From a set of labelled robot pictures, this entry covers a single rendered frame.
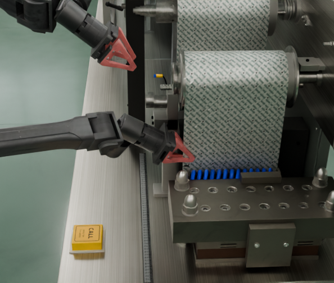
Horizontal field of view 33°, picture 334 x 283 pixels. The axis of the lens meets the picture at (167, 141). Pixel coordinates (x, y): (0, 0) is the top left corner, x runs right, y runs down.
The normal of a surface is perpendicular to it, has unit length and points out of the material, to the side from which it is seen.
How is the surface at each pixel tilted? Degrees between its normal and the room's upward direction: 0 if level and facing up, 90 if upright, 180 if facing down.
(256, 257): 90
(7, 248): 0
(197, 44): 92
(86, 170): 0
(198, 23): 92
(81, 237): 0
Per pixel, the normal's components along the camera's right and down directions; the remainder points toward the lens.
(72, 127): 0.41, -0.47
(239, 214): 0.01, -0.86
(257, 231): 0.06, 0.51
